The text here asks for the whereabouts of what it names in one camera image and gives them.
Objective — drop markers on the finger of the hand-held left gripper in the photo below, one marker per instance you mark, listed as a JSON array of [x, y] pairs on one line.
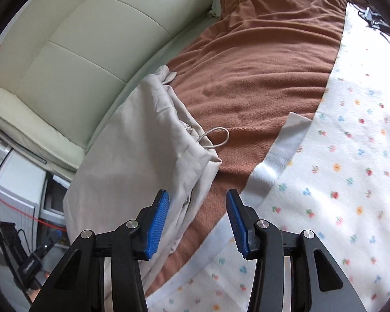
[[53, 238]]

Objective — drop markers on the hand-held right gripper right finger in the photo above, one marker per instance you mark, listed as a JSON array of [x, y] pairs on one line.
[[239, 224]]

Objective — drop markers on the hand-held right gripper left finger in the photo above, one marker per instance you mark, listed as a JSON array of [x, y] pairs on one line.
[[157, 224]]

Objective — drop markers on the beige jacket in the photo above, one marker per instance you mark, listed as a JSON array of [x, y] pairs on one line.
[[133, 169]]

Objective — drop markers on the white nightstand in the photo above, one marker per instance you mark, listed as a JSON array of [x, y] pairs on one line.
[[16, 185]]

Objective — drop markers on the white floral blanket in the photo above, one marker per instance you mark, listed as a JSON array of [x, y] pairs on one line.
[[344, 169]]

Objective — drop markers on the brown blanket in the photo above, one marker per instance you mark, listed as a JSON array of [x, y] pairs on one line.
[[247, 71]]

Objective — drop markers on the cream padded headboard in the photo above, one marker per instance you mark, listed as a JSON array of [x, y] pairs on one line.
[[84, 39]]

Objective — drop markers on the pale pillow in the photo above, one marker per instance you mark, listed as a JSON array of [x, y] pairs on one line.
[[216, 6]]

